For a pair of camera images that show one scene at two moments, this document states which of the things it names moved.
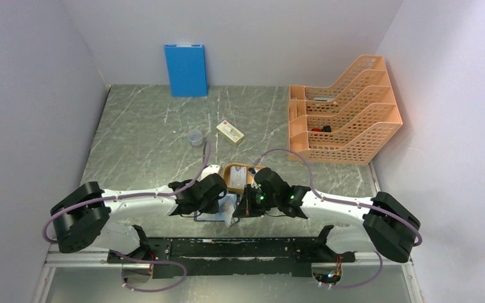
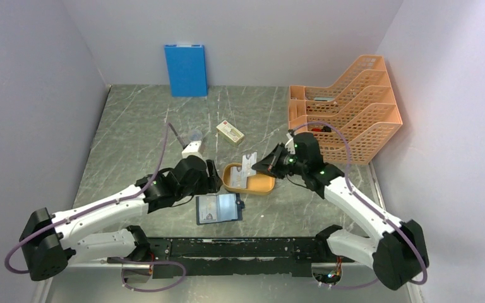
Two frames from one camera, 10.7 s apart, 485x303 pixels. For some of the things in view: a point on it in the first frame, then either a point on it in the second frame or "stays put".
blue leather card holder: x=228 y=203 stays put
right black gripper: x=246 y=208 → x=270 y=163
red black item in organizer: x=326 y=129 stays put
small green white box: x=230 y=132 stays put
